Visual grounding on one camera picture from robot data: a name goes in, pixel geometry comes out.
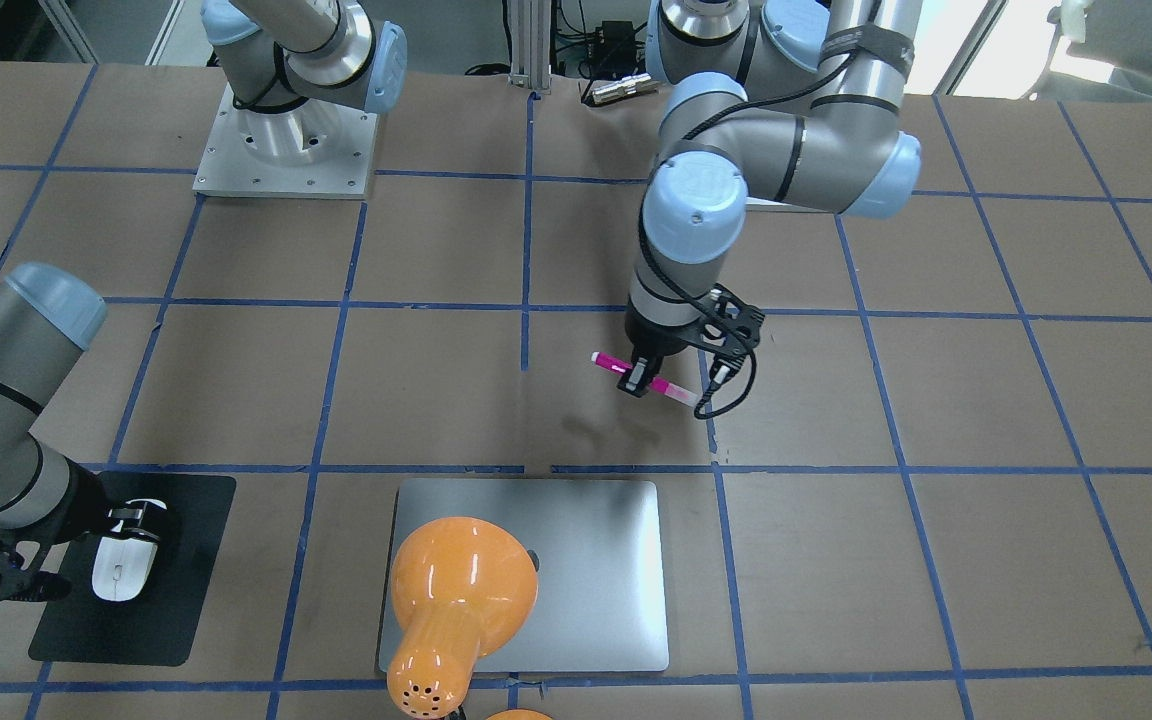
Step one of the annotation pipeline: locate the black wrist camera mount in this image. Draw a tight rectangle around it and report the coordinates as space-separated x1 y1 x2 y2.
0 521 73 602
702 283 765 391

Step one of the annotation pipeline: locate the black mousepad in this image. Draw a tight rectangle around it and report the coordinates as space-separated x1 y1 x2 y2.
28 471 236 667

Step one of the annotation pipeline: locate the pink pen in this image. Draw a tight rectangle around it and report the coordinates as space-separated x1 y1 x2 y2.
591 353 700 407

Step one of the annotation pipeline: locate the black gripper with pen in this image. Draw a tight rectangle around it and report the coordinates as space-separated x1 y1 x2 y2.
617 305 704 397

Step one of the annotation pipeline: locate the black gripper over mouse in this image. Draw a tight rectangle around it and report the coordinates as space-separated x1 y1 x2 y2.
61 470 172 544

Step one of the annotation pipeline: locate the silver laptop notebook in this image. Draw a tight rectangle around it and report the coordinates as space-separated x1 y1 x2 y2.
391 477 669 674

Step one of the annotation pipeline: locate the white computer mouse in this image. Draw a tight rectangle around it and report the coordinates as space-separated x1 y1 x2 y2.
92 498 168 602

